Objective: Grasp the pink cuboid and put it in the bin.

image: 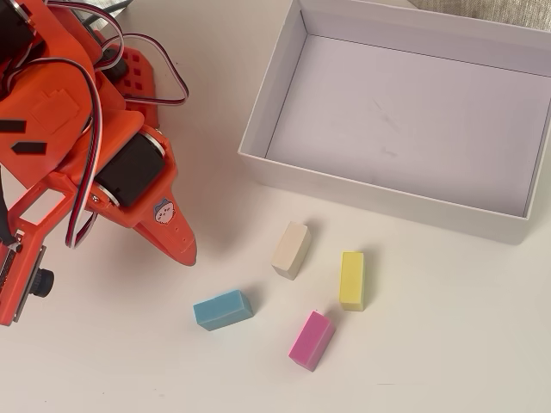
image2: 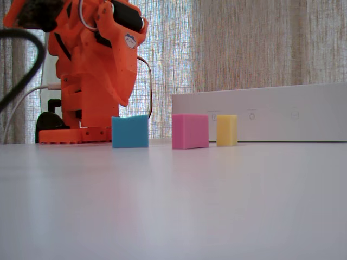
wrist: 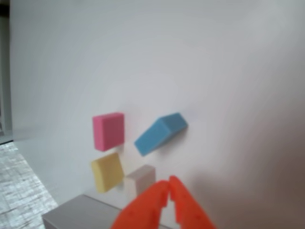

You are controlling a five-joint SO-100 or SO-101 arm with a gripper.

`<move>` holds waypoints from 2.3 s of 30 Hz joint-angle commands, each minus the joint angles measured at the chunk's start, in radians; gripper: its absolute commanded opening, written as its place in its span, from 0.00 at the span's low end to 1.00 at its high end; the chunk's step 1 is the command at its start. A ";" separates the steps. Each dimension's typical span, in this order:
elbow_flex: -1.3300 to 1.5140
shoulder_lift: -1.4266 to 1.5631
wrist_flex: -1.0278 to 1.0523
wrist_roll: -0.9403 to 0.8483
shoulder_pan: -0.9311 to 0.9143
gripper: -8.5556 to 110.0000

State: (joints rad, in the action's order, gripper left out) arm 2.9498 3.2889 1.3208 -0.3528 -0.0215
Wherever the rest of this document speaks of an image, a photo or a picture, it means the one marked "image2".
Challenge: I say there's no beige woven curtain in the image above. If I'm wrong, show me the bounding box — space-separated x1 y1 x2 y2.
0 0 347 144

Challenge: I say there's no blue foam cuboid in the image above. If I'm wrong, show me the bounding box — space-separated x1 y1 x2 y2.
111 114 150 149

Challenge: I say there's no yellow foam cuboid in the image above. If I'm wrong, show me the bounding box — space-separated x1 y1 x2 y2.
216 114 239 147

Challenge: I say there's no black camera cable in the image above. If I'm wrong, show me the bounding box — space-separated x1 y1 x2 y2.
0 28 46 112

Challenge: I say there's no wrist camera on orange mount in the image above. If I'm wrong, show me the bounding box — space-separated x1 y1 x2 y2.
3 0 65 32

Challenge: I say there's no white usb cable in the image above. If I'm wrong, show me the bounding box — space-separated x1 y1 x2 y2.
2 83 62 144

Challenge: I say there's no orange gripper with sticker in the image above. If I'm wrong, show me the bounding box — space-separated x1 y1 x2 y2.
94 0 149 107

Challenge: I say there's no looped thin servo wire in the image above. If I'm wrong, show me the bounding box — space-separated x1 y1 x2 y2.
136 56 153 117

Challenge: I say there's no black table clamp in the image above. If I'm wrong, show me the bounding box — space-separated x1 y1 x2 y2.
35 99 82 144

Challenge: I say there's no white cardboard bin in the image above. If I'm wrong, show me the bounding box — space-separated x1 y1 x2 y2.
171 82 347 144

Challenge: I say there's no pink foam cuboid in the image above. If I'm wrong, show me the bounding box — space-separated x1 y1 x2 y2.
172 113 210 150

